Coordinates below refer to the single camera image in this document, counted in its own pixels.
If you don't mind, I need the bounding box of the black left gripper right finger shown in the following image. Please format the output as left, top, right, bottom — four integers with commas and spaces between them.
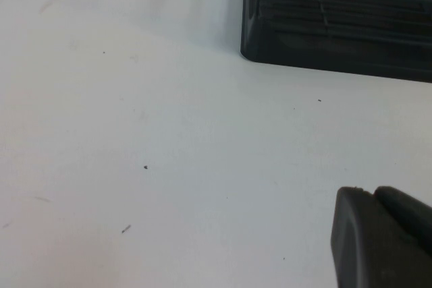
373, 185, 432, 250

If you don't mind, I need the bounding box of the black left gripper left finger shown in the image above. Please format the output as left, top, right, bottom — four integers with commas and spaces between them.
330, 186, 432, 288

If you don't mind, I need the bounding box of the black plastic drip tray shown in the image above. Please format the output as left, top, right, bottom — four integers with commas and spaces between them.
240, 0, 432, 84

